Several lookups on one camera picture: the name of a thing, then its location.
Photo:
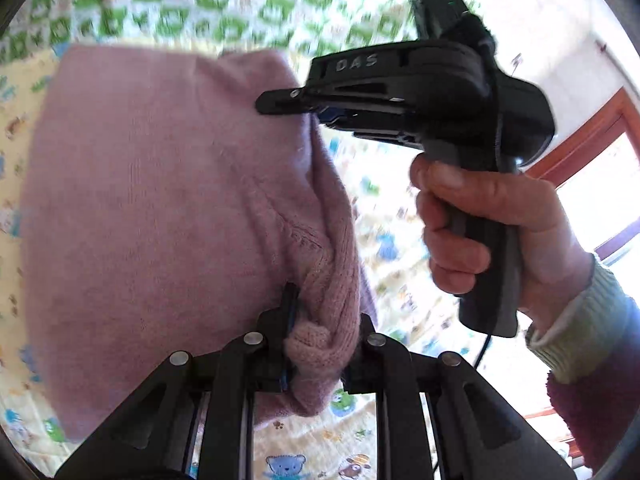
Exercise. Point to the yellow cartoon bear bedsheet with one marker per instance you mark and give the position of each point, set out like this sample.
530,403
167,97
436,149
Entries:
390,240

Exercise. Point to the red wooden window frame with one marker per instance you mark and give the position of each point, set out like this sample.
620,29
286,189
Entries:
585,130

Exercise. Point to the green checkered quilt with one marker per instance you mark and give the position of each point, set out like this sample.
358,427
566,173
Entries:
240,5

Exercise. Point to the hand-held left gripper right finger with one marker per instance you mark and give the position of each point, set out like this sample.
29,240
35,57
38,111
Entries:
365,360

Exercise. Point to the person's right forearm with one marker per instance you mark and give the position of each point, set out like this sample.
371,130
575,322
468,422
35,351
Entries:
595,360

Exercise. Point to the purple knit sweater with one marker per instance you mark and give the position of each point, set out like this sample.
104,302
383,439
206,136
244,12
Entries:
150,210

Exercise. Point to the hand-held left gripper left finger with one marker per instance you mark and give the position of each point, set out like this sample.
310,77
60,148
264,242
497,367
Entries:
291,316

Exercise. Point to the person's right hand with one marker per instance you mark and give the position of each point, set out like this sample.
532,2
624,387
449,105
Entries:
505,210

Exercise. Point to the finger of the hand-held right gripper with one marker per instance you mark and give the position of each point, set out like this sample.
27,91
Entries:
350,122
285,100

